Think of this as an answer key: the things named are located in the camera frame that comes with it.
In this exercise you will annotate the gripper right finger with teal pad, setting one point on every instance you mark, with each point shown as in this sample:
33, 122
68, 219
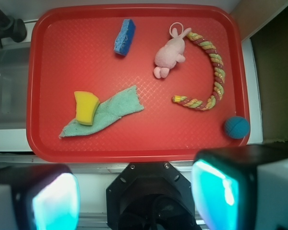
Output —
242, 188

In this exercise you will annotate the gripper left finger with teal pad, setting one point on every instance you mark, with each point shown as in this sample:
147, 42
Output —
39, 197

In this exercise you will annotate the blue sponge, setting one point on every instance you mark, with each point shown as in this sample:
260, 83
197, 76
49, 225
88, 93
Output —
125, 37

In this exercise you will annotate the yellow sponge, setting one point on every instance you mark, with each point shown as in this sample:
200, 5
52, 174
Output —
86, 106

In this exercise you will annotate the blue rubber ball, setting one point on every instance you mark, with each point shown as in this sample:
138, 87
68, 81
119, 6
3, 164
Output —
237, 127

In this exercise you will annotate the green cloth rag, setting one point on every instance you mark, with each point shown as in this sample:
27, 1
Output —
110, 111

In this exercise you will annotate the red plastic tray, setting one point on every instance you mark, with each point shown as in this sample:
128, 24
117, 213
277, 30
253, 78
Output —
72, 49

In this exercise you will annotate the pink plush bunny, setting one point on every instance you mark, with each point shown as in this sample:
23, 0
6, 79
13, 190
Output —
172, 52

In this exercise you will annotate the metal sink basin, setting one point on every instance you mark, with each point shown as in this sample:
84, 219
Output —
13, 87

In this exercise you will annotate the black faucet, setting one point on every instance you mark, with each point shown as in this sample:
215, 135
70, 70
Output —
11, 28

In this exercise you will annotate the black octagonal mount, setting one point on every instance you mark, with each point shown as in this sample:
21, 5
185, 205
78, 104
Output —
150, 196

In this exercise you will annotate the multicolour twisted rope toy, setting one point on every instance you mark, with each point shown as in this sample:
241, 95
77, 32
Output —
219, 77

